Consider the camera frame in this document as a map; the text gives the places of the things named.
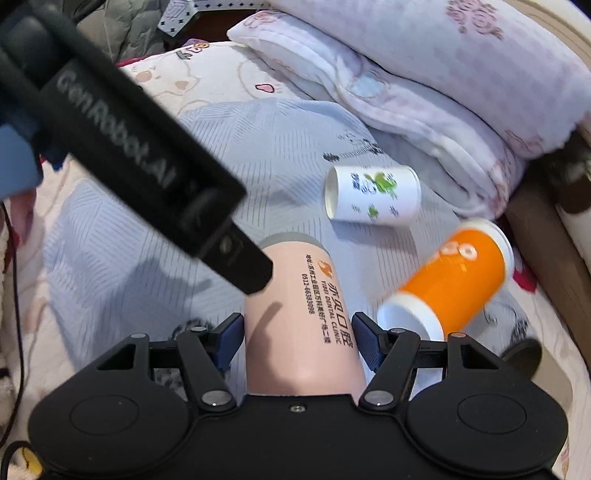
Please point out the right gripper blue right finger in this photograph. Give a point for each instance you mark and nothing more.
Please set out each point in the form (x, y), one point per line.
(390, 355)

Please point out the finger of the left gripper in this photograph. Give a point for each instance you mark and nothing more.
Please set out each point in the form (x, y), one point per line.
(231, 254)

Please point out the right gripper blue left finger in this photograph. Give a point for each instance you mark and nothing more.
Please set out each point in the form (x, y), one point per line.
(205, 354)

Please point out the pink tumbler cup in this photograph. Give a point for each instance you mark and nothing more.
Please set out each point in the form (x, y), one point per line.
(299, 337)

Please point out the orange paper cup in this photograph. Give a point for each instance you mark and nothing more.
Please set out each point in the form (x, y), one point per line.
(454, 285)

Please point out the white frog paper cup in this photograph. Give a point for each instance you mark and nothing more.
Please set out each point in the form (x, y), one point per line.
(380, 196)

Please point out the light blue patterned mat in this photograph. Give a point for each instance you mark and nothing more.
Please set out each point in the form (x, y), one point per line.
(294, 214)

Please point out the cartoon bear bed sheet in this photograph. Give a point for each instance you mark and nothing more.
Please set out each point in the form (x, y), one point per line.
(184, 74)

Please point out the brown pillow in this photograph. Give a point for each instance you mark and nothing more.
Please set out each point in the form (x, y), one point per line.
(549, 215)

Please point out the pink checked folded quilt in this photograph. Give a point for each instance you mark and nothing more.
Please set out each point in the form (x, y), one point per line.
(477, 88)

